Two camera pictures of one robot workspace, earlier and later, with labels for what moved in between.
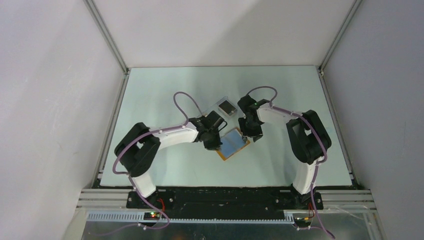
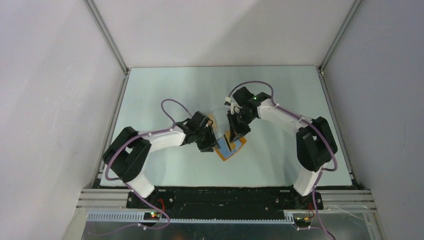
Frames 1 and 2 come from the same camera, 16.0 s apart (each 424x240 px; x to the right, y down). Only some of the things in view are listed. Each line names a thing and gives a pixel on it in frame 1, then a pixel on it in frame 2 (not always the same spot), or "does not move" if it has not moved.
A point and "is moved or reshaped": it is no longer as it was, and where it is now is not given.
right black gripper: [256, 134] → [235, 130]
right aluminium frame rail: [320, 69] does not move
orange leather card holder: [233, 142] does not move
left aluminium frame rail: [98, 20] does not move
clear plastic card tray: [226, 107] is moved or reshaped
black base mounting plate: [225, 200] does not move
